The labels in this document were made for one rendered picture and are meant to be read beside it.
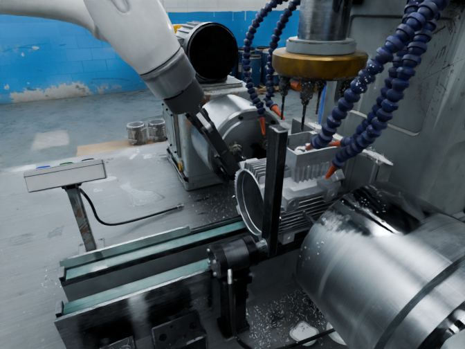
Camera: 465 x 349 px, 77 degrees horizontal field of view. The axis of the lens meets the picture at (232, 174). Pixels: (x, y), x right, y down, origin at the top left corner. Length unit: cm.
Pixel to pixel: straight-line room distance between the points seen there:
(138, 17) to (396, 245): 47
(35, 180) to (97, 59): 532
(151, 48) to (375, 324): 49
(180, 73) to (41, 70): 564
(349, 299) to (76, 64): 589
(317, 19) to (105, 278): 67
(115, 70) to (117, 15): 561
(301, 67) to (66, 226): 86
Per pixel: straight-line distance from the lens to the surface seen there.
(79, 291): 76
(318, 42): 58
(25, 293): 93
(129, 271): 74
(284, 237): 66
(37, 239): 108
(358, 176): 68
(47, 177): 82
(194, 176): 111
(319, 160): 67
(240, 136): 84
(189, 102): 56
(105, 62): 608
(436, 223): 47
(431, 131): 71
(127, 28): 51
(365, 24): 83
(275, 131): 45
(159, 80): 54
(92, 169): 80
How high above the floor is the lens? 141
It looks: 30 degrees down
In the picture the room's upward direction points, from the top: straight up
